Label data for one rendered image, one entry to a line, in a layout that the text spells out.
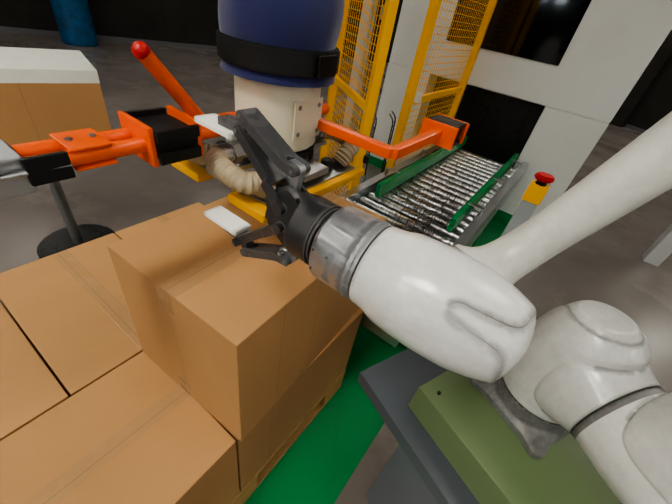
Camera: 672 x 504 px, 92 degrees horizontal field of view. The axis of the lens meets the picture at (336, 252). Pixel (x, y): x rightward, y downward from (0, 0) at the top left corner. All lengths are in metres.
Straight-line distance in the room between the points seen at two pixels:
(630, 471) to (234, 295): 0.68
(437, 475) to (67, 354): 1.00
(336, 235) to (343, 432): 1.33
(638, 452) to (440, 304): 0.43
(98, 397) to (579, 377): 1.06
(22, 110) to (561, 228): 1.95
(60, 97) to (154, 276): 1.34
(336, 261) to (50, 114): 1.79
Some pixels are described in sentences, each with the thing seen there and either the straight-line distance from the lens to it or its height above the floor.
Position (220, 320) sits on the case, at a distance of 0.65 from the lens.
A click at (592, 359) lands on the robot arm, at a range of 0.67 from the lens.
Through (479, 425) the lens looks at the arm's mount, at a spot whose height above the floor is 0.83.
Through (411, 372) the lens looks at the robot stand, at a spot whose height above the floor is 0.75.
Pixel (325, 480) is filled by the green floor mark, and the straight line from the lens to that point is 1.52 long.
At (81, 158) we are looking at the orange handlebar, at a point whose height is 1.23.
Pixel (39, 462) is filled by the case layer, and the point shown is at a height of 0.54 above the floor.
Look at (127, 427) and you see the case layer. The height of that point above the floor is 0.54.
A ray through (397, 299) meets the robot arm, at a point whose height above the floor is 1.25.
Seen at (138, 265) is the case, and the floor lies 0.94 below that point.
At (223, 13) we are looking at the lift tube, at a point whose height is 1.39.
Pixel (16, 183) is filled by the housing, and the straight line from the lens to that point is 0.53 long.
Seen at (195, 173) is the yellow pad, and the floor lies 1.12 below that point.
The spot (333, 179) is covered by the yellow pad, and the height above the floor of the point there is 1.12.
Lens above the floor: 1.44
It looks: 38 degrees down
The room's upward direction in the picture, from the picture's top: 11 degrees clockwise
